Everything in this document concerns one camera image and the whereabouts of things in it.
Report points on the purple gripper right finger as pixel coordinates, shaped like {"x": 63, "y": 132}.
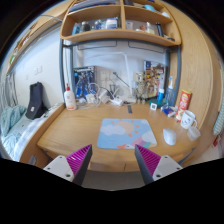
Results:
{"x": 154, "y": 167}

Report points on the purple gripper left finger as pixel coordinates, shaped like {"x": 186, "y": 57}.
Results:
{"x": 73, "y": 167}

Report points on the white computer mouse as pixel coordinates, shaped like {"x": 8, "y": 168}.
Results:
{"x": 169, "y": 136}

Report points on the pastel cloud mouse pad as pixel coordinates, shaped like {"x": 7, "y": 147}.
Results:
{"x": 125, "y": 134}

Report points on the clear plastic cup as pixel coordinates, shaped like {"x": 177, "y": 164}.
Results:
{"x": 193, "y": 133}

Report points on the small white desk clock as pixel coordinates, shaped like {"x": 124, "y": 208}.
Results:
{"x": 153, "y": 106}

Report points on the white mug with face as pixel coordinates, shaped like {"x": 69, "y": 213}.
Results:
{"x": 188, "y": 119}

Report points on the black remote stick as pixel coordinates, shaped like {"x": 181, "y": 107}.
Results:
{"x": 129, "y": 109}

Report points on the black backpack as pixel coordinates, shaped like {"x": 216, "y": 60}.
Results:
{"x": 36, "y": 107}

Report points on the white lotion pump bottle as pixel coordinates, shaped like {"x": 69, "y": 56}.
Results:
{"x": 69, "y": 98}

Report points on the light blue blanket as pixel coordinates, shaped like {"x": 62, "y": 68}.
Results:
{"x": 8, "y": 119}

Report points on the white power strip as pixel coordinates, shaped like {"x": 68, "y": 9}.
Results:
{"x": 116, "y": 101}

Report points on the blue spray bottle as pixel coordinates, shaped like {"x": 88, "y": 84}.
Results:
{"x": 169, "y": 92}

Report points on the red chips can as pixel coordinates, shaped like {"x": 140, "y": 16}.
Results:
{"x": 183, "y": 104}

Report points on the blue robot model box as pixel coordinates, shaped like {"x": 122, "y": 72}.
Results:
{"x": 85, "y": 78}

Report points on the colourful figure poster box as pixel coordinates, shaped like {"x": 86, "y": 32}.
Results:
{"x": 155, "y": 77}

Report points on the wooden wall shelf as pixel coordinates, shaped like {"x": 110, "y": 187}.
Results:
{"x": 140, "y": 20}

